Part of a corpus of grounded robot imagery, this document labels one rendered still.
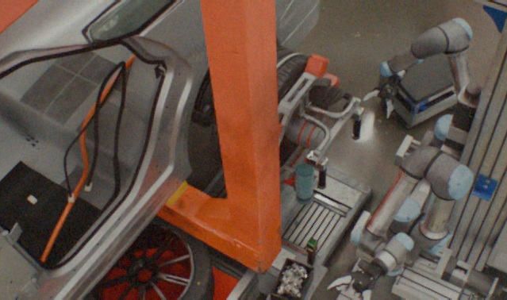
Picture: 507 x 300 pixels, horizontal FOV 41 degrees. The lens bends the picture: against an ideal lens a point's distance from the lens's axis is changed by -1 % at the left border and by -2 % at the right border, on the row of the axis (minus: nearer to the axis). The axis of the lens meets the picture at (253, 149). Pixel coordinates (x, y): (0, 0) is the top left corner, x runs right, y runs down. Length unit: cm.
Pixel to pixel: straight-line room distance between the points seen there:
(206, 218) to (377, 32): 235
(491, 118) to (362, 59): 244
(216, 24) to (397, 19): 321
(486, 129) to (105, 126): 168
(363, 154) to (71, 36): 238
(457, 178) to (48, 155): 198
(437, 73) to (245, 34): 247
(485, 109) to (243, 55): 89
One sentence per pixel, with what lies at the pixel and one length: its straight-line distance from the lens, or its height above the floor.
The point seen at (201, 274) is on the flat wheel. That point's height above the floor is 50.
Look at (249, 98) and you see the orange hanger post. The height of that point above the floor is 178.
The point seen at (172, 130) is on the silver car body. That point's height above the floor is 111.
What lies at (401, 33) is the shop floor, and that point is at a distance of 503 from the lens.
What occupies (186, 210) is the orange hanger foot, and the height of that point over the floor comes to 68.
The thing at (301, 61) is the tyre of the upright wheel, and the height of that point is 114.
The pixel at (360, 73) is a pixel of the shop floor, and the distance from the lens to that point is 472.
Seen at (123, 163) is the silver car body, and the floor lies 97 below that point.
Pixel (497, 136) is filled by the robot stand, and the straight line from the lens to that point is 252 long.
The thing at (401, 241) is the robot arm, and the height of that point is 125.
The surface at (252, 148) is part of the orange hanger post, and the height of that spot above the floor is 151.
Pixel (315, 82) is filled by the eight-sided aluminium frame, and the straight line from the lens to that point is 315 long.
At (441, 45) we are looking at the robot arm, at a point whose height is 135.
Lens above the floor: 342
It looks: 53 degrees down
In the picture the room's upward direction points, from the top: 4 degrees counter-clockwise
